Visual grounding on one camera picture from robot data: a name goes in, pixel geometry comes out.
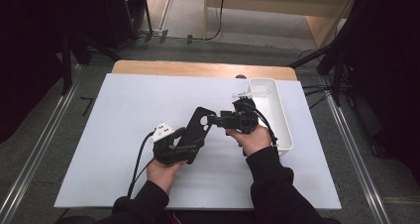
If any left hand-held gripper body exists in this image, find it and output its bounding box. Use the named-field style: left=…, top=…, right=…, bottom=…
left=150, top=122, right=196, bottom=167

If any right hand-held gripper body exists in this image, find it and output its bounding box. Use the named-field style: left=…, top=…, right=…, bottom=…
left=227, top=89, right=272, bottom=135

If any black phone case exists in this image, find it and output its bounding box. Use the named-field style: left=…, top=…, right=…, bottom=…
left=179, top=106, right=218, bottom=166

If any long white plastic bin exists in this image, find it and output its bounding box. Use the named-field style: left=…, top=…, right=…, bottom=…
left=248, top=77, right=294, bottom=158

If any person's left hand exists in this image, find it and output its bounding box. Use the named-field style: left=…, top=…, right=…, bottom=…
left=146, top=158, right=187, bottom=197

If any person's right hand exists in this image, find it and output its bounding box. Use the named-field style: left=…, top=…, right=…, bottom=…
left=226, top=124, right=273, bottom=158

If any wooden table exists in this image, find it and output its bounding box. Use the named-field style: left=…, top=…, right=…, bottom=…
left=111, top=59, right=299, bottom=82

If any white board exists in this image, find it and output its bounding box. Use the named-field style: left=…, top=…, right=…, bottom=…
left=53, top=72, right=343, bottom=211

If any black metal stand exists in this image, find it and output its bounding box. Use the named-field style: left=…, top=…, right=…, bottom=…
left=60, top=32, right=123, bottom=96
left=288, top=42, right=346, bottom=107

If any light wooden furniture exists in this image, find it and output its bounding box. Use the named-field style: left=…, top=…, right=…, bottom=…
left=202, top=0, right=361, bottom=50

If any black cabinet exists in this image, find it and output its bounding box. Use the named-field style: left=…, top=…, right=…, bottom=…
left=98, top=0, right=155, bottom=52

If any dark curtain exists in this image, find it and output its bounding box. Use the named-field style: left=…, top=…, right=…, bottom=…
left=340, top=0, right=420, bottom=185

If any right hand-held gripper cable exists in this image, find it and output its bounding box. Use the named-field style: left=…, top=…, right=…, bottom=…
left=242, top=101, right=280, bottom=151

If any hand-held gripper cable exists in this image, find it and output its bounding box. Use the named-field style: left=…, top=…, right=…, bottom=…
left=242, top=101, right=280, bottom=151
left=127, top=131, right=157, bottom=198

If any left hand-held gripper cable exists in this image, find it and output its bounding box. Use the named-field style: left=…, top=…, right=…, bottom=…
left=127, top=131, right=157, bottom=198

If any bundle of black floor cables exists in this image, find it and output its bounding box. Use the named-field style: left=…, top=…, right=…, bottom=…
left=298, top=49, right=335, bottom=109

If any black hanging cable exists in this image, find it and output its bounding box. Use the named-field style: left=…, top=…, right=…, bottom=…
left=197, top=0, right=227, bottom=42

